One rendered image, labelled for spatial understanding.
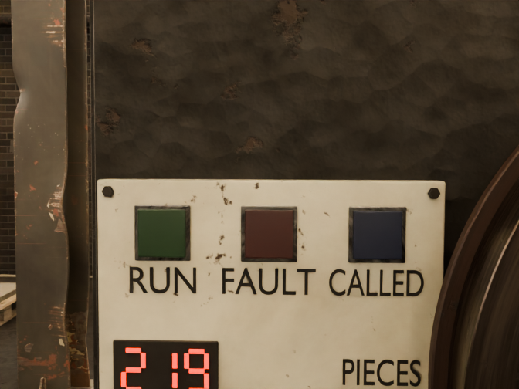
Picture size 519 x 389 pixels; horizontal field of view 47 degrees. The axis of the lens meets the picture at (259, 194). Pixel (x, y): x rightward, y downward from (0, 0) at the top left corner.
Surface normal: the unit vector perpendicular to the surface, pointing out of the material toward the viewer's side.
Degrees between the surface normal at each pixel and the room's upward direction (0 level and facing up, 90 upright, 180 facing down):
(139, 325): 90
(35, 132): 90
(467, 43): 90
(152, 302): 90
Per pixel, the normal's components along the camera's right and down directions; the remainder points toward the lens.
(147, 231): -0.04, 0.05
